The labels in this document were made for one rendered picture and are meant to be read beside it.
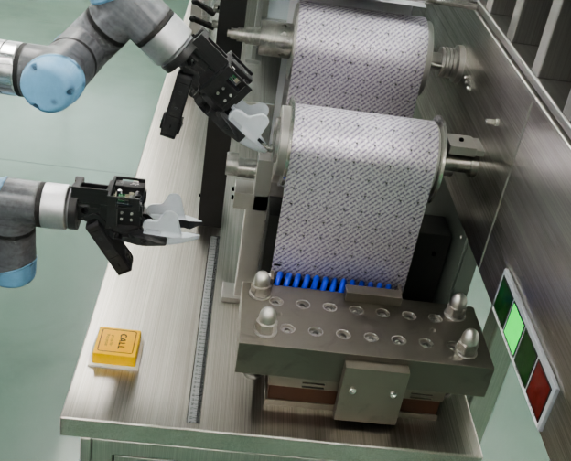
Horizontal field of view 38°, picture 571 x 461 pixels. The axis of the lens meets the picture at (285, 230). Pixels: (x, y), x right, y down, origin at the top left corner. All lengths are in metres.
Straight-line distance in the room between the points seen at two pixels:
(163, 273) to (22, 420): 1.09
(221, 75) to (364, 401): 0.55
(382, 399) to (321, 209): 0.32
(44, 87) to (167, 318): 0.53
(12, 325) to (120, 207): 1.62
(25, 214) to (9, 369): 1.42
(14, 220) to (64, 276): 1.76
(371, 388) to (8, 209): 0.64
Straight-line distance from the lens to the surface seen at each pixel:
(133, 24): 1.24
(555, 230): 1.07
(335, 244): 1.38
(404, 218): 1.37
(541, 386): 1.06
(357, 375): 1.27
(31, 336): 2.87
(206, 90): 1.27
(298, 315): 1.32
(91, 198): 1.35
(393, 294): 1.39
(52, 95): 1.15
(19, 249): 1.42
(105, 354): 1.38
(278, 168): 1.32
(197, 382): 1.37
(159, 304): 1.52
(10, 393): 2.67
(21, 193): 1.37
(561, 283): 1.04
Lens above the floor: 1.83
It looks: 31 degrees down
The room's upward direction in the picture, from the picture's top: 10 degrees clockwise
